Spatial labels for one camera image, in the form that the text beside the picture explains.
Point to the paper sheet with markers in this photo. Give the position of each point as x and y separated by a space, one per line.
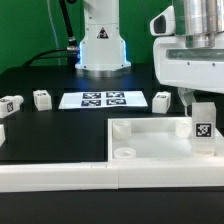
105 99

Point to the white square tabletop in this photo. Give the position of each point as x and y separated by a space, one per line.
150 139

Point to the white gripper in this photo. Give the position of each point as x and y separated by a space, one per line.
198 69

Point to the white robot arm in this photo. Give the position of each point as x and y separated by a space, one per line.
103 51

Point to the white front fence bar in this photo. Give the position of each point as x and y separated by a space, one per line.
112 175

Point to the white left fence piece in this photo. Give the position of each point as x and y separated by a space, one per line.
2 134

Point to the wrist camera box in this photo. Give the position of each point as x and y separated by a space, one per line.
164 23

